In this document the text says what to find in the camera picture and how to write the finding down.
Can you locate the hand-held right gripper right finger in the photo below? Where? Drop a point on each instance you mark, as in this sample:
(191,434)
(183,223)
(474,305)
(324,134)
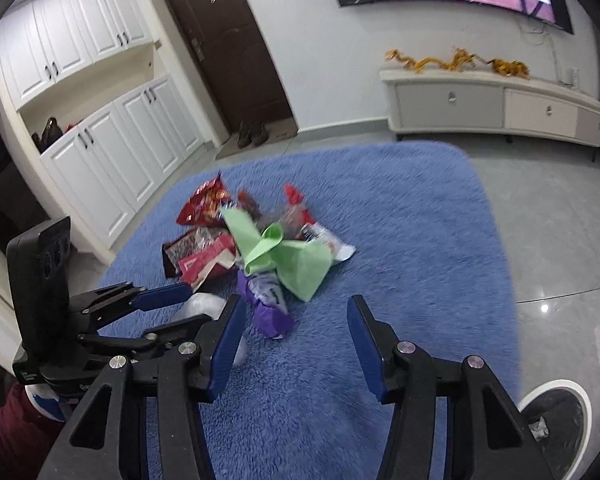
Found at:
(365,350)

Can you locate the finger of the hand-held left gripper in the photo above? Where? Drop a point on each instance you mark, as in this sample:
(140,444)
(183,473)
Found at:
(180,328)
(165,297)

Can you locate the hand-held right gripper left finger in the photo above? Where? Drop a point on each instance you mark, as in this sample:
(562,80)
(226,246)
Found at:
(227,347)

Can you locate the clear plastic bag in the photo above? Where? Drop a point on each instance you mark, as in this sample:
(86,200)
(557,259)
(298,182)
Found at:
(200,305)

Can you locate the purple snack wrapper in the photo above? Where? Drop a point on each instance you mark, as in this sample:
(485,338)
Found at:
(270,317)

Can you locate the dark patterned snack wrapper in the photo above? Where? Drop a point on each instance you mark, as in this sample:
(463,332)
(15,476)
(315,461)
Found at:
(185,247)

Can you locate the pink snack wrapper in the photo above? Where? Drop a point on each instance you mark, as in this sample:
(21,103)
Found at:
(205,260)

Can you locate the green paper sheet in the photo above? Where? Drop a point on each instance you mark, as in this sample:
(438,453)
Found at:
(240,230)
(264,247)
(302,267)

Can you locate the red snack bag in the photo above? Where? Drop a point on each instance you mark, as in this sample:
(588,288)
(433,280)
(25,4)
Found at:
(202,202)

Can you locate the dark red snack wrapper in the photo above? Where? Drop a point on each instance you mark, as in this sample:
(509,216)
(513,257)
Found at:
(248,203)

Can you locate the clear bag with red seal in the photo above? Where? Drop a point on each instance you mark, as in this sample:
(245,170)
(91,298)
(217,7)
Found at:
(295,212)

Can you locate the person's left forearm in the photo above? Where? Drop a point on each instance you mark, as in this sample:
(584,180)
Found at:
(0,435)

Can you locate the blue fluffy blanket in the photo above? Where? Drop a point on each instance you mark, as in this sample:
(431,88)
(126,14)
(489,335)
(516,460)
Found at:
(420,240)

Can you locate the white base cupboard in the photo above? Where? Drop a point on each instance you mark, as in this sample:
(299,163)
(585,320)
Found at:
(115,160)

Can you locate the brown handbag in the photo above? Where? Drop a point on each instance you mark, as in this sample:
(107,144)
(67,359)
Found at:
(49,132)

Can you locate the red cloth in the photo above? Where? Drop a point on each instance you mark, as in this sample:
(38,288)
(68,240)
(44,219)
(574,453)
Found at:
(73,127)

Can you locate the brown shoe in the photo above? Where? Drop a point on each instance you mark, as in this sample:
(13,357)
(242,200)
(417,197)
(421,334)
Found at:
(243,136)
(260,133)

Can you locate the crumpled white paper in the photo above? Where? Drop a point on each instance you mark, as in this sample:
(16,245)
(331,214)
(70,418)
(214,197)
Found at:
(538,427)

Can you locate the dark brown door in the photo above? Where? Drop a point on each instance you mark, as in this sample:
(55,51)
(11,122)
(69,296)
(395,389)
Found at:
(225,50)

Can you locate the white television cabinet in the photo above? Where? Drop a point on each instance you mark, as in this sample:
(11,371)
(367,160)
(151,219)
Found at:
(450,105)

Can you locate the golden dragon figurine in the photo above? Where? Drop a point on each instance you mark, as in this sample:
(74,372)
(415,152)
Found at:
(430,62)

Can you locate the golden tiger figurine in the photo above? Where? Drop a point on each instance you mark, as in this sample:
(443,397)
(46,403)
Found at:
(510,67)

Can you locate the white wall cupboard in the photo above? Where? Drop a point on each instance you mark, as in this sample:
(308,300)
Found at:
(55,40)

